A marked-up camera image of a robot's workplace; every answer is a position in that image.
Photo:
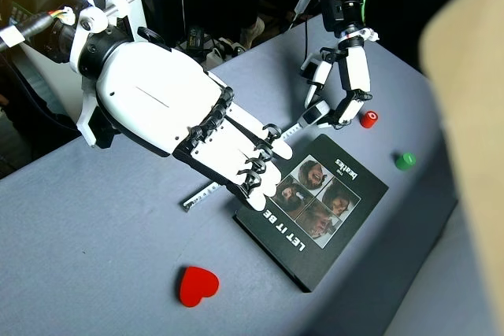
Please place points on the white grey tape measure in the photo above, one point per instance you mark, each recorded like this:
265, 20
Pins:
313, 115

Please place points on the black Let It Be album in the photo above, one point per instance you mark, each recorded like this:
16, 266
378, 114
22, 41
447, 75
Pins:
346, 233

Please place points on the black power adapter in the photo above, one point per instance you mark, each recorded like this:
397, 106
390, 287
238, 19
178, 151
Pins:
196, 39

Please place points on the white power plugs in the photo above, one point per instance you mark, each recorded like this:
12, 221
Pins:
220, 52

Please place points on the tan shoe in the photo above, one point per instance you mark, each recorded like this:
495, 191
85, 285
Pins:
252, 31

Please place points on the grey table cloth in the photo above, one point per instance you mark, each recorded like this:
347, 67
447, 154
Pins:
98, 233

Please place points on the red heart block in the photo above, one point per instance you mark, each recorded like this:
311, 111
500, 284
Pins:
197, 286

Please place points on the red cylinder block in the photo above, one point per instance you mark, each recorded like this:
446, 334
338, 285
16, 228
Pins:
369, 119

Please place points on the green cylinder block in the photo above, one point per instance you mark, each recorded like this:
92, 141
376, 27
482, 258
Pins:
405, 161

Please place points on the beige blurred board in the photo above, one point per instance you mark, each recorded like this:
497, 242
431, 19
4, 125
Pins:
472, 115

